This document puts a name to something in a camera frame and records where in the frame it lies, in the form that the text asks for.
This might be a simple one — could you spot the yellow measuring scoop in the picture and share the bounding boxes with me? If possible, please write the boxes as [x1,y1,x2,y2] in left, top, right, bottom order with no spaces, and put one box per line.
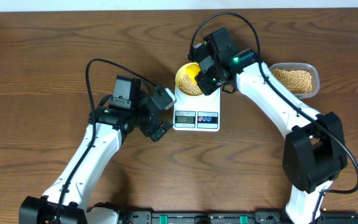
[185,63,201,84]

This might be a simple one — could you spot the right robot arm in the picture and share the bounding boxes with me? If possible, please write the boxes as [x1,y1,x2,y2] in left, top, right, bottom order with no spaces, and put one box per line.
[188,28,347,223]

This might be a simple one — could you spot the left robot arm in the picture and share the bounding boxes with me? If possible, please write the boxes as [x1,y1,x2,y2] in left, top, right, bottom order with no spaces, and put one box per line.
[19,85,177,224]

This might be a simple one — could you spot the pale yellow bowl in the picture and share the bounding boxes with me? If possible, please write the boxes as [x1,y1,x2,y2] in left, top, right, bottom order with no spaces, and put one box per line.
[175,63,189,96]

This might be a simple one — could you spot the soybeans in bowl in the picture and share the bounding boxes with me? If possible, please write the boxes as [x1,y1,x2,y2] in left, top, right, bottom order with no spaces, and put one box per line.
[178,74,203,96]

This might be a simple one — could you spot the white digital kitchen scale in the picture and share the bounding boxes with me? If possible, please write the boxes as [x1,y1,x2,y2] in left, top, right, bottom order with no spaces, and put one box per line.
[173,86,221,132]

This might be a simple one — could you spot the soybeans in container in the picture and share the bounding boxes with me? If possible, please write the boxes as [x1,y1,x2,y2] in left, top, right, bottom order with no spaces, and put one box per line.
[272,68,313,94]

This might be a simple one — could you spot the clear plastic container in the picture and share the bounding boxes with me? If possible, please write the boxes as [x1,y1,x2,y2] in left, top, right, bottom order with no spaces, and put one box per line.
[269,63,320,99]

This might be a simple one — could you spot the left black cable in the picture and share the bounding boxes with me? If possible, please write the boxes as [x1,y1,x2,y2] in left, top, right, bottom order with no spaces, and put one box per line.
[54,58,158,224]

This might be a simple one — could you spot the black cable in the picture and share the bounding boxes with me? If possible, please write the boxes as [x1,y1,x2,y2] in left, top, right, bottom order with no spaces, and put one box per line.
[54,58,158,224]
[186,11,358,224]

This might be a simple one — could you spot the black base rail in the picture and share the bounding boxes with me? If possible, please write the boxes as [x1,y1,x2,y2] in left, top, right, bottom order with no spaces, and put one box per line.
[85,210,358,224]

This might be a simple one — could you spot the right black cable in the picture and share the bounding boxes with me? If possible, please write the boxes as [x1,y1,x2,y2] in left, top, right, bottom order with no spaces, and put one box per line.
[186,11,358,224]

